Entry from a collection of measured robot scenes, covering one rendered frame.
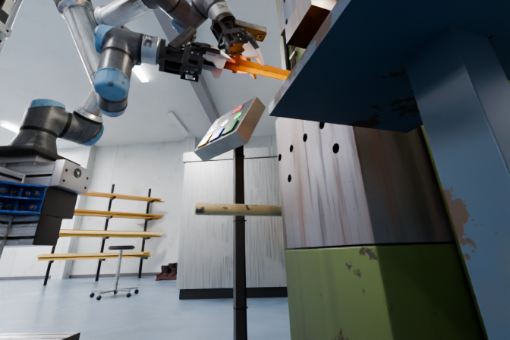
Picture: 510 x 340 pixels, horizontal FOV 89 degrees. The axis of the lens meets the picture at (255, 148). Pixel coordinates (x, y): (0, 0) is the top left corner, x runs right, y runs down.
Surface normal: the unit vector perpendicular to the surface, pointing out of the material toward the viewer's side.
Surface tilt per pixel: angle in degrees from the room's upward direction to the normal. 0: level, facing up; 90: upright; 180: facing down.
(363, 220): 90
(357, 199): 90
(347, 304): 90
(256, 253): 90
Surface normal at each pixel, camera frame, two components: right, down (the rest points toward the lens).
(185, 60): 0.34, -0.36
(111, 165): -0.08, -0.37
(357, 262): -0.94, -0.10
